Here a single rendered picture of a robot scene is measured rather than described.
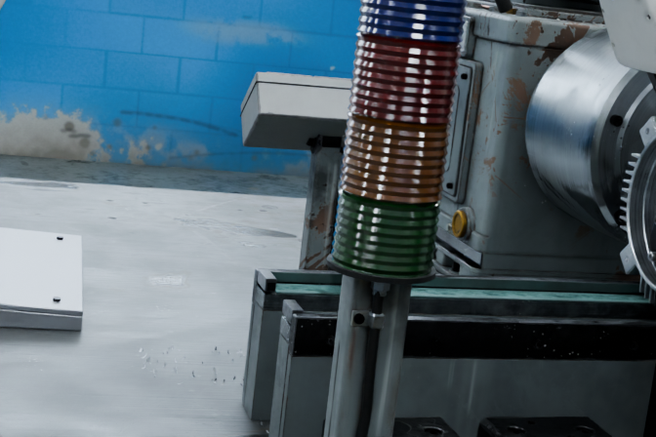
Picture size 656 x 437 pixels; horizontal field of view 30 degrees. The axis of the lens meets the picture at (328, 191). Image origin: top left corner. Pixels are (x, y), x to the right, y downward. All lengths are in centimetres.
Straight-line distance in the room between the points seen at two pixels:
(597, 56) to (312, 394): 61
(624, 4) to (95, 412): 59
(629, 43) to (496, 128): 40
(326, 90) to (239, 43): 543
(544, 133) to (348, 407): 77
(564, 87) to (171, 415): 62
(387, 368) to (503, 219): 85
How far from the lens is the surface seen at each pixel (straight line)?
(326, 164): 125
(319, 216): 126
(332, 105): 123
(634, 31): 116
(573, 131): 139
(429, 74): 67
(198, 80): 666
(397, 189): 68
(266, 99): 121
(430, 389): 102
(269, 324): 106
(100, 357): 122
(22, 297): 131
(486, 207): 156
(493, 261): 157
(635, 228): 122
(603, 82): 138
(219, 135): 672
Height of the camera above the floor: 120
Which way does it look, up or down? 11 degrees down
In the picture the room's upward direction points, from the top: 6 degrees clockwise
